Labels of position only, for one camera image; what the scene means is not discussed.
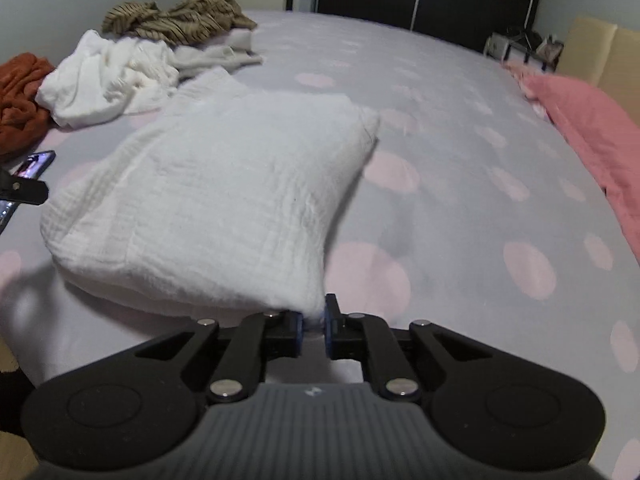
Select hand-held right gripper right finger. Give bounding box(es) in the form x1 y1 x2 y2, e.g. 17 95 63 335
323 293 488 403

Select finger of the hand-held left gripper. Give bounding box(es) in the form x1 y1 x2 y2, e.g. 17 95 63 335
0 167 50 206

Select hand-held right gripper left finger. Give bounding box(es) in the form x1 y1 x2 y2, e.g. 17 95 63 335
135 310 305 405

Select white textured shirt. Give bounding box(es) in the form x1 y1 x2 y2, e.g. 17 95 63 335
40 67 381 323

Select smartphone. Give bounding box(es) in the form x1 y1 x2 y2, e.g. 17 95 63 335
0 149 57 235

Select orange fuzzy cloth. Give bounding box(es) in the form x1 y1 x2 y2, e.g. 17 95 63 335
0 52 57 162

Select crumpled white garment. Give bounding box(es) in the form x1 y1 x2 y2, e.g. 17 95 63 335
36 30 182 129

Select bed with pink dotted sheet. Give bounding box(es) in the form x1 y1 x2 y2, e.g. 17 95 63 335
0 7 640 480

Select beige soft garment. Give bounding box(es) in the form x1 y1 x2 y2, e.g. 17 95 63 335
171 27 264 82

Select brown striped garment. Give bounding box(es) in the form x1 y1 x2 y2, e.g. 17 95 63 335
102 0 259 49

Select pink patterned pillow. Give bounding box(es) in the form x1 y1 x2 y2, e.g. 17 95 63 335
501 59 552 122

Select white bedside cabinet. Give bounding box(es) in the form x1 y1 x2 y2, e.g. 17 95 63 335
484 26 565 70

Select beige padded headboard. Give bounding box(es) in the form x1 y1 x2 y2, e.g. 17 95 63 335
555 16 640 127

